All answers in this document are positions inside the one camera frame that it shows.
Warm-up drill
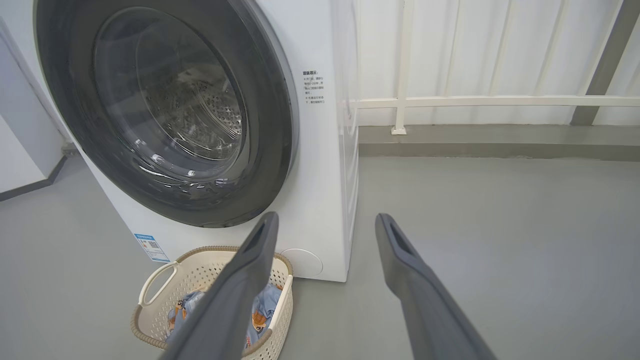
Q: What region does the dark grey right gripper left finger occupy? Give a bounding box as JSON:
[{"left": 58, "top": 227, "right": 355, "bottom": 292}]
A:
[{"left": 159, "top": 211, "right": 280, "bottom": 360}]

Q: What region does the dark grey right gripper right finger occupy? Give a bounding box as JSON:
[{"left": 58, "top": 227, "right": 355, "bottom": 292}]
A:
[{"left": 375, "top": 213, "right": 498, "bottom": 360}]

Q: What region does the blue cartoon print clothing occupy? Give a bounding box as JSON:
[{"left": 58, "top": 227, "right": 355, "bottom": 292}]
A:
[{"left": 165, "top": 283, "right": 283, "bottom": 351}]

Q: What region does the round black glass washer door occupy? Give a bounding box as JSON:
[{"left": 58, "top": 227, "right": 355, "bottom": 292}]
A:
[{"left": 33, "top": 0, "right": 301, "bottom": 229}]

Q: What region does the cream perforated laundry basket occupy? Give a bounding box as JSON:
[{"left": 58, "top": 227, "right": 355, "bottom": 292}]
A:
[{"left": 131, "top": 245, "right": 294, "bottom": 360}]

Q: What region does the white front-load washing machine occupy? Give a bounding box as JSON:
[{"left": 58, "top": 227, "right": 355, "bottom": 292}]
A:
[{"left": 0, "top": 0, "right": 360, "bottom": 283}]

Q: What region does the blue energy label sticker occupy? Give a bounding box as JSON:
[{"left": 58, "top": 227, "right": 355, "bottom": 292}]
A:
[{"left": 133, "top": 233, "right": 171, "bottom": 263}]

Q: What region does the white metal railing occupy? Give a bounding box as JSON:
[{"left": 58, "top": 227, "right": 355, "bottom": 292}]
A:
[{"left": 350, "top": 0, "right": 640, "bottom": 136}]

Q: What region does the grey metal post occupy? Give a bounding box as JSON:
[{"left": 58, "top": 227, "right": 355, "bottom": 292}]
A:
[{"left": 570, "top": 0, "right": 640, "bottom": 127}]

